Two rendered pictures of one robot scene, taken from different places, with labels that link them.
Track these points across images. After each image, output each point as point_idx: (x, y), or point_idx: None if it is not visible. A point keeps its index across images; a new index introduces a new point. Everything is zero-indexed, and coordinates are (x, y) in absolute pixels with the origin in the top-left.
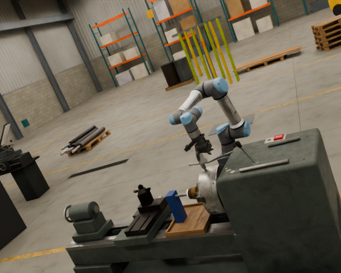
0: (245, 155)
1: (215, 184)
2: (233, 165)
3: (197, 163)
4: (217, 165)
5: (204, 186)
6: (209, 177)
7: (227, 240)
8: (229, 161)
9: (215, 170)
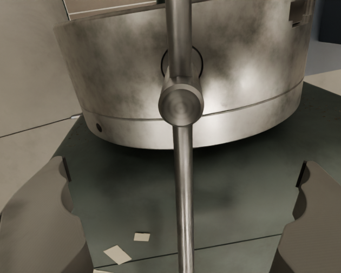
0: (266, 263)
1: (97, 133)
2: (171, 253)
3: (168, 25)
4: (246, 125)
5: (77, 70)
6: (118, 111)
7: None
8: (236, 214)
9: (170, 145)
